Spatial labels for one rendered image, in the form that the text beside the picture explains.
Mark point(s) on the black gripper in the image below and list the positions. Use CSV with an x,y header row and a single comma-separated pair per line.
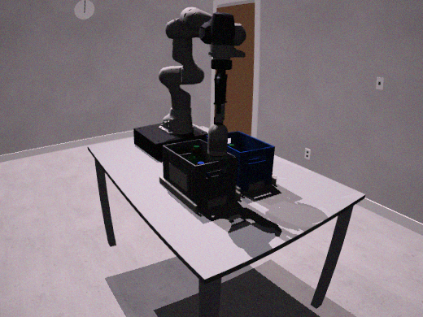
x,y
221,66

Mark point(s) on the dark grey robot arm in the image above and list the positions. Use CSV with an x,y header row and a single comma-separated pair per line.
x,y
221,33

